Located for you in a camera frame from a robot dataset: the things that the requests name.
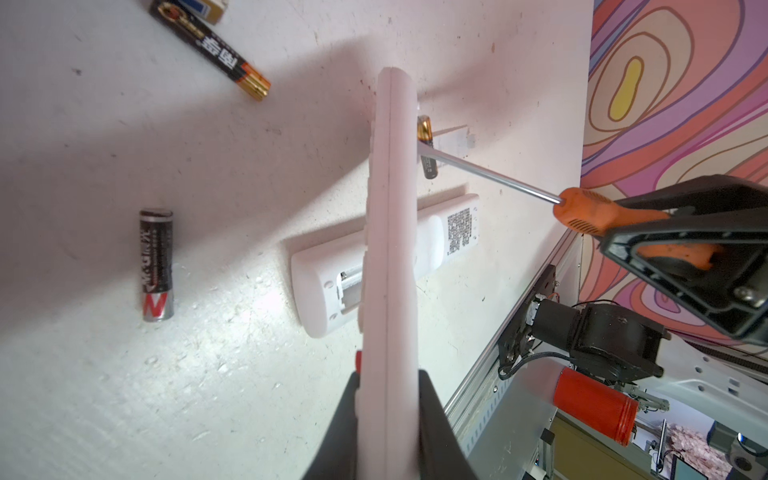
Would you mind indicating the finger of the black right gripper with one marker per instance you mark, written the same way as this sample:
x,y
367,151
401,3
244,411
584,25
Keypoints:
x,y
728,211

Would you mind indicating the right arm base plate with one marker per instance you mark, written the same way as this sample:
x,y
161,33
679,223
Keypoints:
x,y
514,341

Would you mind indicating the white remote control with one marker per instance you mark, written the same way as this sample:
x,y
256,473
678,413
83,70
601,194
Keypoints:
x,y
331,281

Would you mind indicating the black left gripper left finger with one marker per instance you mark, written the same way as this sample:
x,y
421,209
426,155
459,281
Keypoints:
x,y
336,458

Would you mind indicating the white remote with coloured buttons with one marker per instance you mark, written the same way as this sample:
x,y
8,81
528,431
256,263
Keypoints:
x,y
387,401

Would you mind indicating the purple printed card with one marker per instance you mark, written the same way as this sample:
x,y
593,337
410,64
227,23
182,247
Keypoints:
x,y
210,11

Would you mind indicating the red cylinder below table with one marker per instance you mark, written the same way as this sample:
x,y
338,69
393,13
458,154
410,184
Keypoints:
x,y
605,410

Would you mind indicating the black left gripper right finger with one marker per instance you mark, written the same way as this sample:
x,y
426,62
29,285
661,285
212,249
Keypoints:
x,y
440,456

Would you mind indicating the orange handled screwdriver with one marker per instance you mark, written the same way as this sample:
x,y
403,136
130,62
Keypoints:
x,y
590,213

